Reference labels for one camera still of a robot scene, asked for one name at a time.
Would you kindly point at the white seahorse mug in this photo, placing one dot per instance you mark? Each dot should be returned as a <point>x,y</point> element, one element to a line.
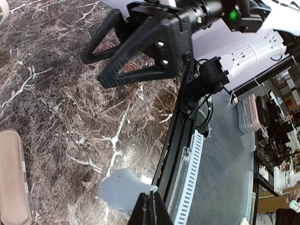
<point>5,10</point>

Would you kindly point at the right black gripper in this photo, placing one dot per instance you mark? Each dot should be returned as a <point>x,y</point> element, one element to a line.
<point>155,44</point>

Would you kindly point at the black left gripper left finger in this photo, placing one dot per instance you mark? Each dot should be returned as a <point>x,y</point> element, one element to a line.
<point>141,212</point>

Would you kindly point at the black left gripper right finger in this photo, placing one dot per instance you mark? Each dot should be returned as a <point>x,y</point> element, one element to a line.
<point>158,212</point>

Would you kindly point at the white slotted cable duct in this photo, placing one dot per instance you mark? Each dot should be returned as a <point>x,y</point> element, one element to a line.
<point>195,152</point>

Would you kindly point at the black front rail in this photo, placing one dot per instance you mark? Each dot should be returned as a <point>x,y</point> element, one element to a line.
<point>178,136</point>

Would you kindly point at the light blue cloth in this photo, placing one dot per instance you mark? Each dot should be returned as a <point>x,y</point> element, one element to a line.
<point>121,190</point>

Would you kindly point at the background person hand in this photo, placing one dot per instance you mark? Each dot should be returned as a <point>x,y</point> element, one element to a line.
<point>293,200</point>

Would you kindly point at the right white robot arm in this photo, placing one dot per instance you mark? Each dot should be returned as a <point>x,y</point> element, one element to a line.
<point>210,170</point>

